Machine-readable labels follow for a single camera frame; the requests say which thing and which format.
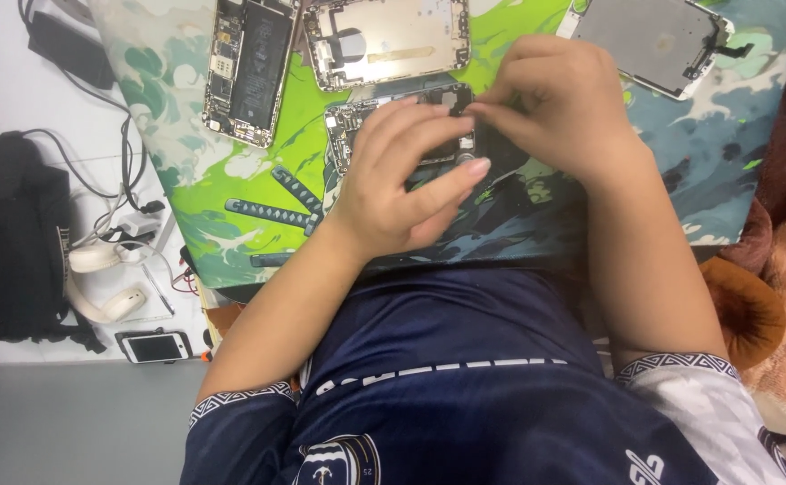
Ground person's right hand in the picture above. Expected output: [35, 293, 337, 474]
[466, 34, 651, 194]

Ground person's left hand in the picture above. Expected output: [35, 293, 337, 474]
[326, 96, 493, 261]

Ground black phone chassis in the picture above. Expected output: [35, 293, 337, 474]
[323, 83, 480, 177]

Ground white phone screen assembly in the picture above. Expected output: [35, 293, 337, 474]
[556, 0, 756, 102]

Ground gold empty phone housing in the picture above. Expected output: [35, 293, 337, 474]
[301, 0, 472, 93]

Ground green printed desk mat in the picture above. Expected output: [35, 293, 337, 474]
[86, 0, 786, 291]

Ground opened phone with black battery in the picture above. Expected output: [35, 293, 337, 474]
[202, 0, 301, 150]

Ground navy sports jersey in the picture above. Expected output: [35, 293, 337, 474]
[179, 268, 786, 485]

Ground white charger plug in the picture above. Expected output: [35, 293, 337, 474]
[115, 209, 165, 238]

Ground orange brown cushion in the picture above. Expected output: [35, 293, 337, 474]
[698, 256, 786, 373]

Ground white smartphone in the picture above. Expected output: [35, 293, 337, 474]
[115, 328, 194, 365]

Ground cream white headphones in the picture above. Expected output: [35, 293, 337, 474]
[64, 241, 149, 326]

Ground black power adapter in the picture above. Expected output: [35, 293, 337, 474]
[27, 9, 117, 91]

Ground black backpack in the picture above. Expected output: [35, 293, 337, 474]
[0, 131, 109, 356]

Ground red wires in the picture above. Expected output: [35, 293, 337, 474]
[169, 266, 200, 297]

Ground black cable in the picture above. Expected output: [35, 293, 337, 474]
[0, 64, 167, 215]

